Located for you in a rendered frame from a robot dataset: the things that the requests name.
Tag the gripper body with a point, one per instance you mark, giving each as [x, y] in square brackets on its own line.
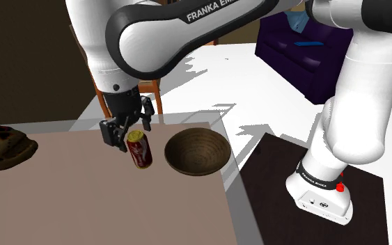
[122, 103]

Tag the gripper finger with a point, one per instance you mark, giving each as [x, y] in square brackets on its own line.
[147, 113]
[111, 134]

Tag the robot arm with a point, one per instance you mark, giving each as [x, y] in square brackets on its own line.
[358, 101]

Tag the orange wooden chair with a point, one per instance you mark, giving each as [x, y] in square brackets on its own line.
[153, 90]

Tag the red soda can gold top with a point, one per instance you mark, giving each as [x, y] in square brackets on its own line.
[140, 150]

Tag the brown wooden bowl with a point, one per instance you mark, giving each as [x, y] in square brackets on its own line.
[197, 151]

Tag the brown painted skull figure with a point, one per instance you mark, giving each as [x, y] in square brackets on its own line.
[2, 149]

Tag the dark purple sofa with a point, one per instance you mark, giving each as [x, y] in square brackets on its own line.
[301, 57]

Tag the dark robot stand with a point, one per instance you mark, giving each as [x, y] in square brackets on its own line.
[304, 210]

